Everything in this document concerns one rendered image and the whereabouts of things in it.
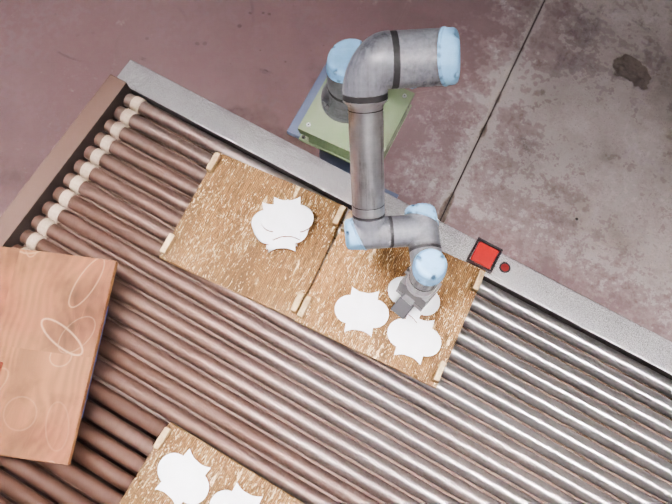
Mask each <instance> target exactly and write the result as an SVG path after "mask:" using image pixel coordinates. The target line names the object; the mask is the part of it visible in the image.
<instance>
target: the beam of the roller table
mask: <svg viewBox="0 0 672 504"><path fill-rule="evenodd" d="M117 78H119V79H121V80H123V81H125V82H126V83H127V84H128V86H129V88H130V90H131V92H132V94H133V95H135V96H140V97H141V98H143V99H145V100H146V101H147V102H148V103H150V104H152V105H154V106H156V107H158V108H160V109H162V110H163V111H165V112H167V113H169V114H171V115H173V116H175V117H177V118H179V119H180V120H182V121H184V122H186V123H188V124H190V125H192V126H194V127H195V128H197V129H199V130H201V131H203V132H205V133H207V134H209V135H211V136H212V137H214V138H216V139H218V140H220V141H222V142H224V143H226V144H228V145H229V146H231V147H233V148H235V149H237V150H239V151H241V152H243V153H244V154H246V155H248V156H250V157H252V158H254V159H256V160H258V161H260V162H261V163H263V164H265V165H267V166H269V167H271V168H273V169H275V170H277V171H278V172H280V173H282V174H284V175H286V176H288V177H290V178H292V179H294V180H295V181H297V182H299V183H301V184H303V185H305V186H307V187H309V188H310V189H312V190H314V191H316V192H318V193H320V194H322V195H324V196H326V197H327V198H329V199H331V200H333V201H335V202H337V203H339V204H342V205H344V206H346V207H348V209H350V210H352V196H351V174H349V173H347V172H345V171H343V170H341V169H339V168H337V167H336V166H334V165H332V164H330V163H328V162H326V161H324V160H322V159H320V158H318V157H316V156H314V155H313V154H311V153H309V152H307V151H305V150H303V149H301V148H299V147H297V146H295V145H293V144H291V143H290V142H288V141H286V140H284V139H282V138H280V137H278V136H276V135H274V134H272V133H270V132H268V131H267V130H265V129H263V128H261V127H259V126H257V125H255V124H253V123H251V122H249V121H247V120H245V119H244V118H242V117H240V116H238V115H236V114H234V113H232V112H230V111H228V110H226V109H224V108H223V107H221V106H219V105H217V104H215V103H213V102H211V101H209V100H207V99H205V98H203V97H201V96H200V95H198V94H196V93H194V92H192V91H190V90H188V89H186V88H184V87H182V86H180V85H178V84H177V83H175V82H173V81H171V80H169V79H167V78H165V77H163V76H161V75H159V74H157V73H155V72H154V71H152V70H150V69H148V68H146V67H144V66H142V65H140V64H138V63H136V62H134V61H132V60H130V61H129V62H128V63H127V65H126V66H125V67H124V69H123V70H122V71H121V72H120V74H119V75H118V76H117ZM384 194H385V216H396V215H404V214H405V209H406V208H407V207H408V206H410V205H408V204H406V203H404V202H403V201H401V200H399V199H397V198H395V197H393V196H391V195H389V194H387V193H385V192H384ZM438 222H439V234H440V242H441V249H442V251H443V252H445V253H447V254H449V255H452V256H454V257H456V258H458V259H460V260H463V261H465V262H466V259H467V257H468V255H469V254H470V252H471V250H472V248H473V246H474V244H475V242H476V240H475V239H473V238H472V237H470V236H468V235H466V234H464V233H462V232H460V231H458V230H456V229H454V228H452V227H450V226H449V225H447V224H445V223H443V222H441V221H439V220H438ZM502 262H507V263H508V264H509V265H510V267H511V269H510V271H509V272H508V273H503V272H501V271H500V269H499V265H500V264H501V263H502ZM483 280H484V281H486V282H488V283H490V284H491V285H493V286H495V287H497V288H499V289H501V290H503V291H505V292H506V293H508V294H510V295H512V296H514V297H516V298H518V299H520V300H522V301H523V302H525V303H527V304H529V305H531V306H533V307H535V308H537V309H539V310H540V311H542V312H544V313H546V314H548V315H550V316H552V317H554V318H556V319H557V320H559V321H561V322H563V323H565V324H567V325H569V326H571V327H572V328H574V329H576V330H578V331H580V332H582V333H584V334H586V335H588V336H589V337H591V338H593V339H595V340H597V341H599V342H601V343H603V344H605V345H606V346H608V347H610V348H612V349H614V350H616V351H618V352H620V353H621V354H623V355H625V356H627V357H629V358H631V359H633V360H635V361H637V362H638V363H640V364H642V365H644V366H646V367H648V368H650V369H652V370H654V371H655V372H657V373H659V374H661V375H663V376H665V377H667V378H669V379H670V380H672V342H671V341H669V340H667V339H665V338H663V337H661V336H659V335H657V334H655V333H654V332H652V331H650V330H648V329H646V328H644V327H642V326H640V325H638V324H636V323H634V322H632V321H631V320H629V319H627V318H625V317H623V316H621V315H619V314H617V313H615V312H613V311H611V310H609V309H608V308H606V307H604V306H602V305H600V304H598V303H596V302H594V301H592V300H590V299H588V298H586V297H585V296H583V295H581V294H579V293H577V292H575V291H573V290H571V289H569V288H567V287H565V286H563V285H562V284H560V283H558V282H556V281H554V280H552V279H550V278H548V277H546V276H544V275H542V274H540V273H539V272H537V271H535V270H533V269H531V268H529V267H527V266H525V265H523V264H521V263H519V262H518V261H516V260H514V259H512V258H510V257H508V256H506V255H504V254H502V253H501V255H500V257H499V259H498V261H497V263H496V265H495V267H494V269H493V271H492V273H491V274H489V273H487V272H485V274H484V277H483Z"/></svg>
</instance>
